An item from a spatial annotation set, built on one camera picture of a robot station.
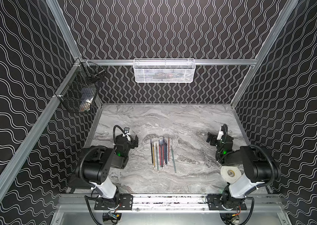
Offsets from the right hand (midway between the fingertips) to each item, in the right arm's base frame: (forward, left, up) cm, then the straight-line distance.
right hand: (217, 133), depth 96 cm
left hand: (-2, +60, +2) cm, 60 cm away
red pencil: (-10, +33, -6) cm, 35 cm away
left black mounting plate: (-41, +56, -4) cm, 70 cm away
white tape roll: (-25, -4, -5) cm, 26 cm away
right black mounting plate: (-41, +10, -5) cm, 42 cm away
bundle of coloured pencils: (-16, +38, -5) cm, 42 cm away
